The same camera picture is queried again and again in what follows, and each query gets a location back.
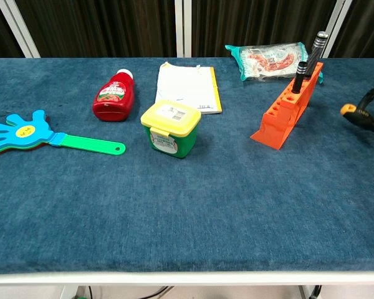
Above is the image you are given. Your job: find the black yellow handle screwdriver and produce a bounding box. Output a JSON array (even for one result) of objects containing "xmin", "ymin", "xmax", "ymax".
[{"xmin": 340, "ymin": 103, "xmax": 374, "ymax": 129}]

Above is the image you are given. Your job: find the silver black metal tool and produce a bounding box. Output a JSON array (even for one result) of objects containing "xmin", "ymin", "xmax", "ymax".
[{"xmin": 304, "ymin": 31, "xmax": 327, "ymax": 79}]

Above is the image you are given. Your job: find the orange test tube rack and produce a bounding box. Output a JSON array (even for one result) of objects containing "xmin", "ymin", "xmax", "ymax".
[{"xmin": 250, "ymin": 62, "xmax": 324, "ymax": 151}]

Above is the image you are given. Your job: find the teal sausage packet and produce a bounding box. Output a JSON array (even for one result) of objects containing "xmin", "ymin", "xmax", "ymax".
[{"xmin": 224, "ymin": 42, "xmax": 325, "ymax": 85}]

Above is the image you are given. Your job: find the white notepad with yellow edge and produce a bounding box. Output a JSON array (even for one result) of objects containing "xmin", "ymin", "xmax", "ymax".
[{"xmin": 155, "ymin": 61, "xmax": 223, "ymax": 115}]

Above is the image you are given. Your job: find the blue table cloth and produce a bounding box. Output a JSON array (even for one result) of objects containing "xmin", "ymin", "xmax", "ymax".
[{"xmin": 0, "ymin": 57, "xmax": 374, "ymax": 275}]

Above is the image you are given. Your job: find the yellow small box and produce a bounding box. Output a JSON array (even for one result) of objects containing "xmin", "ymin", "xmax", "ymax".
[{"xmin": 140, "ymin": 99, "xmax": 203, "ymax": 159}]

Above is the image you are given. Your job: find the red ketchup bottle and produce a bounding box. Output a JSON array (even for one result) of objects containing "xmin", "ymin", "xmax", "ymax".
[{"xmin": 92, "ymin": 69, "xmax": 135, "ymax": 122}]

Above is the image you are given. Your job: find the blue green hand clapper toy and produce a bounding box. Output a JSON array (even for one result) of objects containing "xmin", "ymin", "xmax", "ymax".
[{"xmin": 0, "ymin": 109, "xmax": 127, "ymax": 158}]

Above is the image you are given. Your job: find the white frame post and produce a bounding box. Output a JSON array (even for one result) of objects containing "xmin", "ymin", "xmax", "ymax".
[
  {"xmin": 0, "ymin": 0, "xmax": 41, "ymax": 59},
  {"xmin": 315, "ymin": 0, "xmax": 353, "ymax": 59},
  {"xmin": 174, "ymin": 0, "xmax": 193, "ymax": 59}
]

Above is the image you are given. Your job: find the white table frame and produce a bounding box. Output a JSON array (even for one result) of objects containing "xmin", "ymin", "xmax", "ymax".
[{"xmin": 0, "ymin": 270, "xmax": 374, "ymax": 299}]

